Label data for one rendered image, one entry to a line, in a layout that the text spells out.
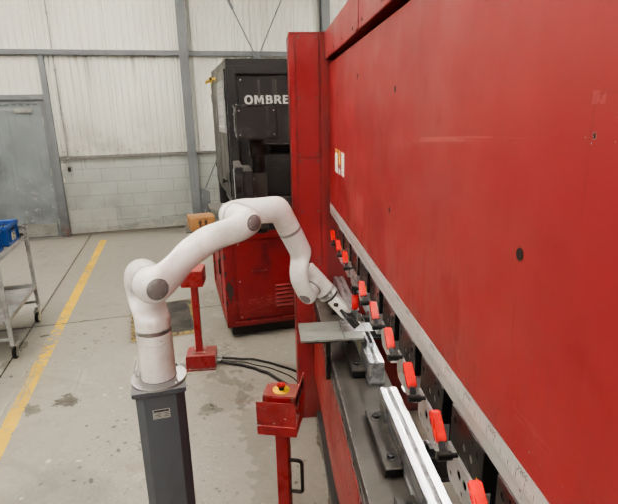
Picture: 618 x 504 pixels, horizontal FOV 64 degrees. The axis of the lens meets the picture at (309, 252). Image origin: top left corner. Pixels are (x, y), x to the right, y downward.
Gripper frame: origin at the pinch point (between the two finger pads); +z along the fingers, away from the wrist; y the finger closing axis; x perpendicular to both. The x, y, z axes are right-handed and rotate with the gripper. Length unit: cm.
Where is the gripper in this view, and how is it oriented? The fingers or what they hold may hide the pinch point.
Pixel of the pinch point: (353, 320)
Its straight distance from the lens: 215.1
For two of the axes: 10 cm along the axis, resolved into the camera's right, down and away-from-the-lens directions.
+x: -7.5, 6.5, 1.2
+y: -0.8, -2.7, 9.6
